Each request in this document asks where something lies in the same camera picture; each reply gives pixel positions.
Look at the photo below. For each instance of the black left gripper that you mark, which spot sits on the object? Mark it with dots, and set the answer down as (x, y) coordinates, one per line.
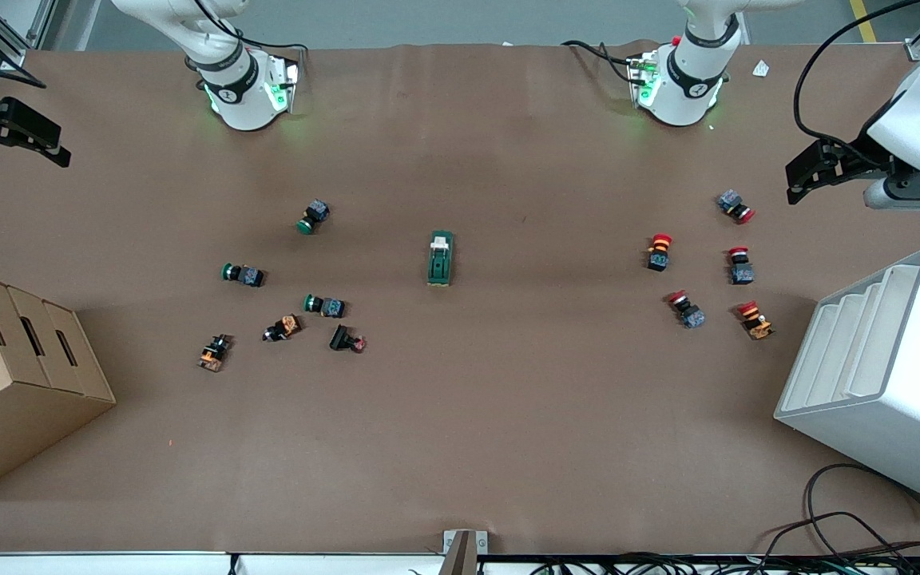
(858, 155)

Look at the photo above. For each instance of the green terminal block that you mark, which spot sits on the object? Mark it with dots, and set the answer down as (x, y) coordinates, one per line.
(440, 267)

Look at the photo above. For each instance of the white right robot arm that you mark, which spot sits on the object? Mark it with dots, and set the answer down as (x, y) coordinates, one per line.
(240, 104)

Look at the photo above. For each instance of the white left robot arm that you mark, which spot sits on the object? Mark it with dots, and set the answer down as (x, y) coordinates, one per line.
(684, 96)

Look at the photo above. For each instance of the red emergency button blue body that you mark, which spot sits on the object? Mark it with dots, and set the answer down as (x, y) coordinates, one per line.
(687, 310)
(740, 267)
(735, 205)

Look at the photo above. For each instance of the small white paper scrap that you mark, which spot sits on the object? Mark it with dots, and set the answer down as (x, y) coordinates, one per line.
(761, 69)

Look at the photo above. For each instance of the red emergency button orange body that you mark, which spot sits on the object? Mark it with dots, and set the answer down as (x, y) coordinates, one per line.
(659, 252)
(755, 320)

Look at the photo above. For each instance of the white stepped rack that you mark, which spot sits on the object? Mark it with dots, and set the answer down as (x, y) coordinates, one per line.
(883, 415)

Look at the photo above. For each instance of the brown cardboard box with slots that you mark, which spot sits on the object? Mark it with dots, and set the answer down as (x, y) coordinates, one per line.
(13, 399)

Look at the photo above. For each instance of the green push button blue body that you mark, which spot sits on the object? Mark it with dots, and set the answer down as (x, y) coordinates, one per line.
(326, 306)
(313, 216)
(244, 275)

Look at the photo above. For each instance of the brown paper table cover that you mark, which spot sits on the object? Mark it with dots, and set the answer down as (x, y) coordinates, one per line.
(508, 415)

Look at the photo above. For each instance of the black switch with orange latch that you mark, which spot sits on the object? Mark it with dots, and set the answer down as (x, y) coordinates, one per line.
(215, 353)

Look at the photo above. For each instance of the black selector switch orange body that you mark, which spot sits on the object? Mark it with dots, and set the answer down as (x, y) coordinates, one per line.
(283, 327)

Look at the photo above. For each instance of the grey metal mount bracket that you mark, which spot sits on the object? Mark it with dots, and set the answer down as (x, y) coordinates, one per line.
(464, 547)

